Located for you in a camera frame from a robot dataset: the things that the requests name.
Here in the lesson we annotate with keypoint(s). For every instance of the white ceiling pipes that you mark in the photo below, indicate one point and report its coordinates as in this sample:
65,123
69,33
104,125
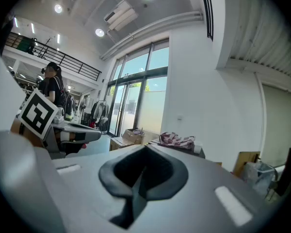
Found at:
160,25

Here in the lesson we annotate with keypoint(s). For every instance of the clear plastic bag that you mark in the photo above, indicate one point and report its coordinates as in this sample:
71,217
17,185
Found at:
262,178

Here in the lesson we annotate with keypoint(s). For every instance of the large cardboard box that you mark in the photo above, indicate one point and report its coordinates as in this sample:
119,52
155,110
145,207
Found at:
133,136

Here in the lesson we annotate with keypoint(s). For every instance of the round ceiling light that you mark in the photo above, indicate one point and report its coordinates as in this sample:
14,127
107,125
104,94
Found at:
58,8
99,32

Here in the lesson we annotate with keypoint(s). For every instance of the black ceiling vent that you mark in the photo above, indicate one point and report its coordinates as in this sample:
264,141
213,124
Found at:
208,13

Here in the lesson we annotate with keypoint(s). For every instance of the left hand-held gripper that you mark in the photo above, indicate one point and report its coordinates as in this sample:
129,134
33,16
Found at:
37,113

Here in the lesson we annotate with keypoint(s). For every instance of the black balcony railing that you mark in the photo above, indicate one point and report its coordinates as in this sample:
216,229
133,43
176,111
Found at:
81,68

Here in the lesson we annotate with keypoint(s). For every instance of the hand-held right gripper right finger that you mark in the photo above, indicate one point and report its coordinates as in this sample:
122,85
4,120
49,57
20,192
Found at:
196,207

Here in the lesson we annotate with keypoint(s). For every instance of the small cardboard box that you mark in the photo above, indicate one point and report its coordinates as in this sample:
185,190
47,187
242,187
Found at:
118,143

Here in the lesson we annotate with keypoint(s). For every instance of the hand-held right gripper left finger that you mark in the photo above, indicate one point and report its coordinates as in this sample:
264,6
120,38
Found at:
87,190

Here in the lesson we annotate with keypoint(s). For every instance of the glass entrance door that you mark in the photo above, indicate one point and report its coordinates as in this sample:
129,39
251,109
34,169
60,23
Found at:
155,105

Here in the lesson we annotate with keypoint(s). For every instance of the clothes rack with garments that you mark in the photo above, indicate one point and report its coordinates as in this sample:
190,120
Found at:
100,113

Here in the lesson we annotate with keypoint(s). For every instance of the white ceiling air conditioner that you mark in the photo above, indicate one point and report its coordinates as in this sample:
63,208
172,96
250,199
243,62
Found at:
121,14

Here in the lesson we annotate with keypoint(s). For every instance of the person's left forearm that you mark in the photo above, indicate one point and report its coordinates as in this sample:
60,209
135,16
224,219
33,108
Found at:
29,135

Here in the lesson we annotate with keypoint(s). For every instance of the pink checkered cloth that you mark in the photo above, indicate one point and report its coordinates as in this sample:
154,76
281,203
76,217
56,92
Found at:
174,139

